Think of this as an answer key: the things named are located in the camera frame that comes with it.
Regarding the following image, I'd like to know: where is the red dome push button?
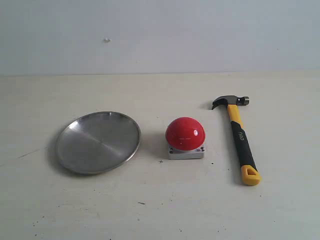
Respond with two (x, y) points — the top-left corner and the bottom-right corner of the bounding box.
(165, 117), (206, 160)

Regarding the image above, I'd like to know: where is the round steel plate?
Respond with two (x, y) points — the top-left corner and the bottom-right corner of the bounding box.
(55, 111), (141, 175)

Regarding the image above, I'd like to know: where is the yellow black claw hammer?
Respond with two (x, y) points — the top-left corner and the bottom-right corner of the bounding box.
(212, 95), (261, 186)

